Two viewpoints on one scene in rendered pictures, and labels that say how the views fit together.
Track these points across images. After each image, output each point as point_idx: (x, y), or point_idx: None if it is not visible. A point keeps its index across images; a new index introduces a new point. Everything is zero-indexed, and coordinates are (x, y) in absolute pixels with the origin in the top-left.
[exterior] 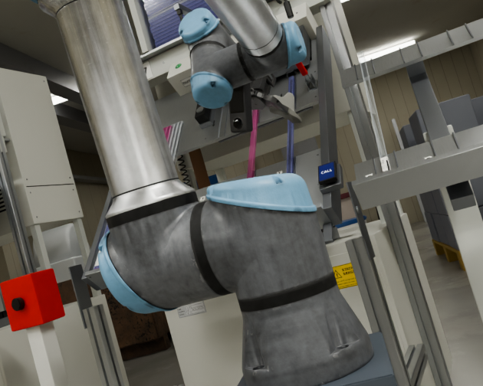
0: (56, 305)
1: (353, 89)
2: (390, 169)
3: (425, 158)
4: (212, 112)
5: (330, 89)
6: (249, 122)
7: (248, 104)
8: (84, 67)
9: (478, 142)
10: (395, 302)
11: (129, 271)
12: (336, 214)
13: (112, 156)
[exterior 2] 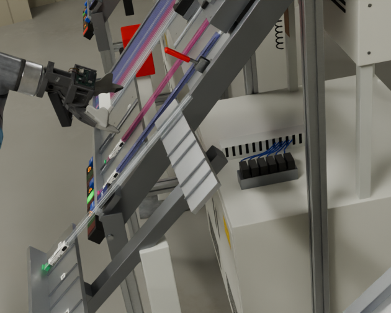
0: (146, 66)
1: (305, 68)
2: (57, 256)
3: (63, 274)
4: (193, 5)
5: (220, 84)
6: (63, 122)
7: (59, 110)
8: None
9: (67, 303)
10: (239, 282)
11: None
12: None
13: None
